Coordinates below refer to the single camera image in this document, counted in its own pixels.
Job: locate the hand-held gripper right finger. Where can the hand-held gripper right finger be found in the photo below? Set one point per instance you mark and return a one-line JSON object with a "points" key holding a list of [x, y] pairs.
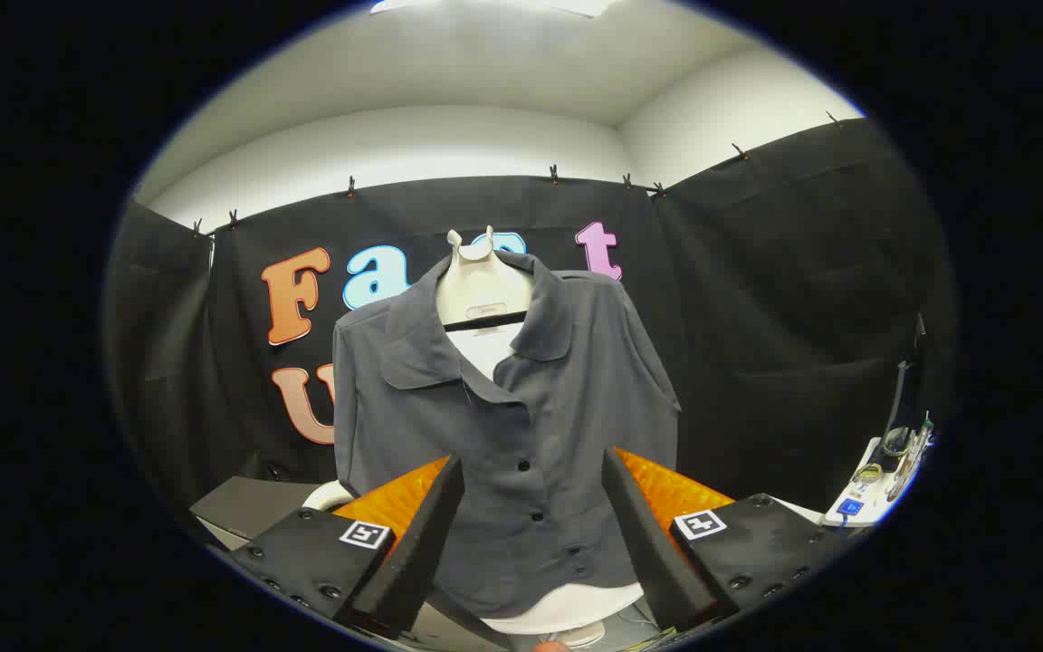
{"points": [[653, 561]]}

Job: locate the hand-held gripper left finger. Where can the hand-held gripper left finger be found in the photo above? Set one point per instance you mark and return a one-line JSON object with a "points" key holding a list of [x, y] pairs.
{"points": [[413, 552]]}

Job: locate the grey button-up shirt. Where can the grey button-up shirt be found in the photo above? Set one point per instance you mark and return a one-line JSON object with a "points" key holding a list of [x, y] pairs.
{"points": [[576, 398]]}

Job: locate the grey cabinet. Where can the grey cabinet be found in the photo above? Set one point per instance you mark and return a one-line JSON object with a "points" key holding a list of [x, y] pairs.
{"points": [[245, 512]]}

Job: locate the white mannequin torso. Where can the white mannequin torso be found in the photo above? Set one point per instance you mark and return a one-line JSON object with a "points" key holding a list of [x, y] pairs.
{"points": [[483, 281]]}

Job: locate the row of black cloth clips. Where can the row of black cloth clips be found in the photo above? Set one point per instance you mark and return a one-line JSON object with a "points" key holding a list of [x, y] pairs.
{"points": [[554, 173]]}

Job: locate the ceiling light panel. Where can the ceiling light panel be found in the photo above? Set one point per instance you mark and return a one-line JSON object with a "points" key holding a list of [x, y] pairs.
{"points": [[494, 5]]}

